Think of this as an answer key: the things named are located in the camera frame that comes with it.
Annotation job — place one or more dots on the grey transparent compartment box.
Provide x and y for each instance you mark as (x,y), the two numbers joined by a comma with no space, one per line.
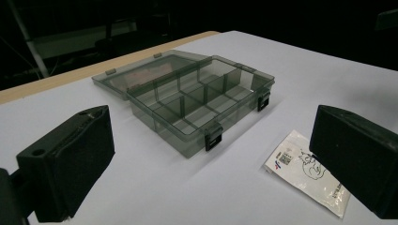
(194,100)

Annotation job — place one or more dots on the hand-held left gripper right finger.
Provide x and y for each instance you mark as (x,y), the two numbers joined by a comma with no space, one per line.
(356,156)

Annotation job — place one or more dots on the grey metal stand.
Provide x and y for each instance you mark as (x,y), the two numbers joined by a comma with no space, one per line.
(28,37)

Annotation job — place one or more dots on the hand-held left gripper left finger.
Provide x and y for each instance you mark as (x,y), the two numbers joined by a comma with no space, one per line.
(72,156)

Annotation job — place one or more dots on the white printed packet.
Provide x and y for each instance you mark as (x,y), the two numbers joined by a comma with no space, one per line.
(308,175)

